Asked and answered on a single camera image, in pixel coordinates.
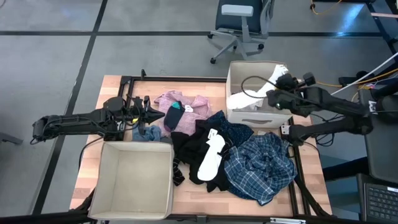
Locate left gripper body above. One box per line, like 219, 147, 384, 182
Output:
130, 95, 152, 135

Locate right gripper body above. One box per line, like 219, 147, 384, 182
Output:
266, 88, 315, 118

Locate blue-gray cloth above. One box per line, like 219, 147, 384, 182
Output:
132, 124, 162, 143

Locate navy sock with teal toe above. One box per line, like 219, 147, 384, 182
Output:
164, 101, 187, 131

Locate white garment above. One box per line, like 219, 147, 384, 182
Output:
226, 63, 290, 110

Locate black garment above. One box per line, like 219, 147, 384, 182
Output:
170, 119, 246, 193

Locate pink shirt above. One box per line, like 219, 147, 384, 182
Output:
154, 90, 214, 138

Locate black striped sock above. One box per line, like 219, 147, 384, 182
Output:
172, 157, 187, 187

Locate beige fabric storage bin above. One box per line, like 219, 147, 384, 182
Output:
225, 60, 295, 129
88, 141, 175, 221

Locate white sock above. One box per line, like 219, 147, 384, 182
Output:
197, 133, 226, 182

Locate blue plaid shirt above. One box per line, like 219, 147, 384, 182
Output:
223, 132, 298, 207

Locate gray office chair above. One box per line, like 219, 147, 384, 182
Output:
206, 0, 276, 65

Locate black round object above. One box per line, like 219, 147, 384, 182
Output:
374, 93, 398, 122

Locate gray furniture foot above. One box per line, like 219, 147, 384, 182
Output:
0, 132, 24, 146

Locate black laptop keyboard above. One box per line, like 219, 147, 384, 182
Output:
357, 173, 398, 224

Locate yellow floor cable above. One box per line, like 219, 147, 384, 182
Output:
317, 67, 398, 103
310, 0, 343, 16

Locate black aluminium table frame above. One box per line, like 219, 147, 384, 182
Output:
70, 68, 332, 218

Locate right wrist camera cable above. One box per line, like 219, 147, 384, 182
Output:
241, 75, 277, 100

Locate black cable bundle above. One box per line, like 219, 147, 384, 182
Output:
310, 111, 336, 147

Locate white cable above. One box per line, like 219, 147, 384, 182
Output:
331, 52, 398, 96

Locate black desk leg frame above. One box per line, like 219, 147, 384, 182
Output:
366, 0, 398, 54

